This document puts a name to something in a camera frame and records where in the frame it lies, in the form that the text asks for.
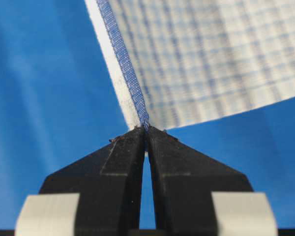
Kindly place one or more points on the white blue striped towel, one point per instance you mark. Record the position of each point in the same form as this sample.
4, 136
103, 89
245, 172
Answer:
175, 63

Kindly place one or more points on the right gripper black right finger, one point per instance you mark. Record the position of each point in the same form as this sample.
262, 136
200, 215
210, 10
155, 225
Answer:
195, 195

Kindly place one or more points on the blue table cloth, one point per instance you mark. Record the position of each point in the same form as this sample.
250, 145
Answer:
58, 104

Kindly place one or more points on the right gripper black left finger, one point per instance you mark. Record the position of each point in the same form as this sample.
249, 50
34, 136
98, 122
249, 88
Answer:
98, 195

